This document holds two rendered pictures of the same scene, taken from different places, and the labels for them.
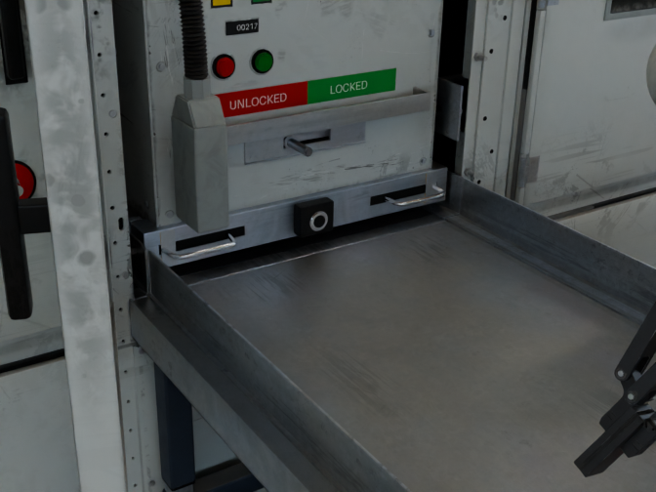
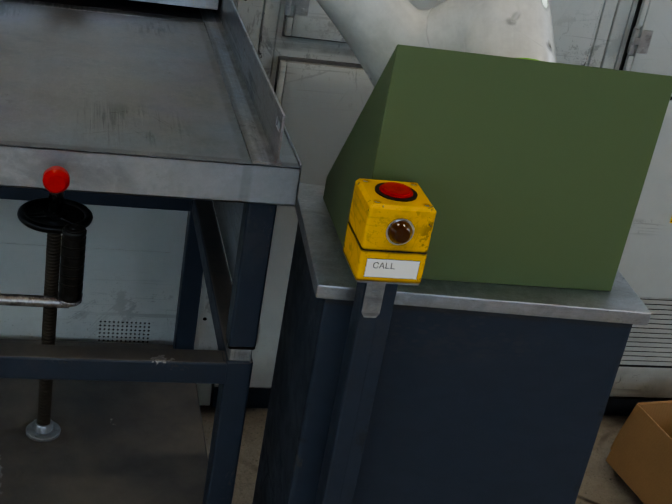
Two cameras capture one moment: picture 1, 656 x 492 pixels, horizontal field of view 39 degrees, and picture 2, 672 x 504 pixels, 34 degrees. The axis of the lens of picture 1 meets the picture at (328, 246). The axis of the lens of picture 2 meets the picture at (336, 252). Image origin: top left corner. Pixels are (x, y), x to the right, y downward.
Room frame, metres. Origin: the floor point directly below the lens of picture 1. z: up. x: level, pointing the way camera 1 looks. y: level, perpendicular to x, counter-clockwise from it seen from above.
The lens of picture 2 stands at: (-0.35, -1.08, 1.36)
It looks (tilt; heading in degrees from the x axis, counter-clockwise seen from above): 25 degrees down; 17
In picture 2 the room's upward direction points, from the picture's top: 10 degrees clockwise
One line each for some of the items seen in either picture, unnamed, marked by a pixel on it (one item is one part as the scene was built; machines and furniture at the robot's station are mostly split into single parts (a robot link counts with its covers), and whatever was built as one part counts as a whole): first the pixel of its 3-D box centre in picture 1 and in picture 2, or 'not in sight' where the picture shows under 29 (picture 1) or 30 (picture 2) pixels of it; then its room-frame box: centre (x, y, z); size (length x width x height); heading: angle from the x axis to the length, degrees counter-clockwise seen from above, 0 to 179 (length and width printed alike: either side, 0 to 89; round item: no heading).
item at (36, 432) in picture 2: not in sight; (43, 426); (1.01, -0.18, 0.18); 0.06 x 0.06 x 0.02
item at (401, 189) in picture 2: not in sight; (395, 194); (0.78, -0.78, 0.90); 0.04 x 0.04 x 0.02
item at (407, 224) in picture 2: not in sight; (401, 233); (0.74, -0.81, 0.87); 0.03 x 0.01 x 0.03; 123
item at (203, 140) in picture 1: (199, 159); not in sight; (1.15, 0.17, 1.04); 0.08 x 0.05 x 0.17; 33
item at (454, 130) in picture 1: (421, 88); not in sight; (1.59, -0.16, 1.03); 0.30 x 0.08 x 0.09; 33
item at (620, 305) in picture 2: not in sight; (459, 249); (1.03, -0.82, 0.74); 0.45 x 0.33 x 0.02; 119
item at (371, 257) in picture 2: not in sight; (388, 231); (0.78, -0.78, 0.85); 0.08 x 0.08 x 0.10; 33
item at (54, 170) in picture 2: not in sight; (56, 176); (0.71, -0.37, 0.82); 0.04 x 0.03 x 0.03; 33
